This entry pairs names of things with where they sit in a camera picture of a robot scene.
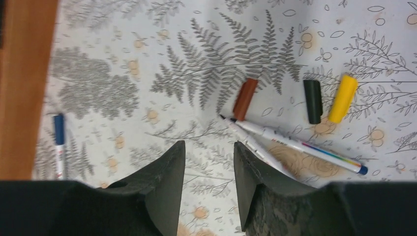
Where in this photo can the red-brown pen cap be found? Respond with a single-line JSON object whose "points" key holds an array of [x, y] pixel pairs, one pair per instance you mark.
{"points": [[244, 98]]}

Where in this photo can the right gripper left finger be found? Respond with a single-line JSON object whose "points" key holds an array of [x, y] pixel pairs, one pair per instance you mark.
{"points": [[145, 203]]}

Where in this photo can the floral table mat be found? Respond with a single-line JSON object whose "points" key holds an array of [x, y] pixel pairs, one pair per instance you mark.
{"points": [[132, 77]]}

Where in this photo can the white marker blue end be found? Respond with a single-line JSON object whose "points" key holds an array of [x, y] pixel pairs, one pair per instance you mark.
{"points": [[60, 161]]}

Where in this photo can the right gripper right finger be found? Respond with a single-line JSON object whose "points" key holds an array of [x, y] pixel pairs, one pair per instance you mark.
{"points": [[273, 204]]}

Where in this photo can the orange wooden divided tray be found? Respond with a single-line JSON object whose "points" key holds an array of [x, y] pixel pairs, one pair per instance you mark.
{"points": [[27, 29]]}

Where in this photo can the white marker red tip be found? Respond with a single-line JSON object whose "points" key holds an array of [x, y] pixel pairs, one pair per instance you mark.
{"points": [[302, 146]]}

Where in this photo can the blue pen cap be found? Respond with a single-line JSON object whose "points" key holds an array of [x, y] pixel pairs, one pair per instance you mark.
{"points": [[59, 128]]}

